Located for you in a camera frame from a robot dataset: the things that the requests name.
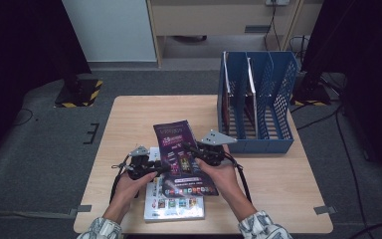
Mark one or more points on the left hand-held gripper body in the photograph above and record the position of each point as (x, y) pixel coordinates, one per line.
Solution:
(141, 167)

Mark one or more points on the white power socket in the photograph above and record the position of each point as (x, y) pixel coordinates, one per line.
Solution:
(277, 2)

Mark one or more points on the person's right hand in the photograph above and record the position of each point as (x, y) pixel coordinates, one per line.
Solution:
(225, 177)

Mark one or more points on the black floor tape mark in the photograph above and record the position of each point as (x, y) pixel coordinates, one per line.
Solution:
(94, 132)

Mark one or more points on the white cabinet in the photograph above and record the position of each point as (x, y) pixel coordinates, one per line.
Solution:
(112, 30)

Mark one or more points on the person's left hand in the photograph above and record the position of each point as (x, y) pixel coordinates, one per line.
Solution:
(127, 194)

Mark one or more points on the light wooden desk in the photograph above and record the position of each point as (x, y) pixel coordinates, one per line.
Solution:
(212, 20)

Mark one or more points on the black and red magazine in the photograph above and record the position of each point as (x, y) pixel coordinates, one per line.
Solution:
(226, 76)

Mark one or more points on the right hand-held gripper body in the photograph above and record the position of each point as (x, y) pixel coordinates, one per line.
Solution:
(214, 154)

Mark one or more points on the blue file rack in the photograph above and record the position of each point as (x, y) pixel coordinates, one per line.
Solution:
(262, 146)

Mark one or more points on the grey tape piece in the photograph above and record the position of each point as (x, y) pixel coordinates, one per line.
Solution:
(324, 210)
(81, 209)

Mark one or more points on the thick white book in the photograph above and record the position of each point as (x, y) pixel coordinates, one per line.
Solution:
(172, 209)

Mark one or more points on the grey floor strip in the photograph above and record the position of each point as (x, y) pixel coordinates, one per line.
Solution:
(20, 214)

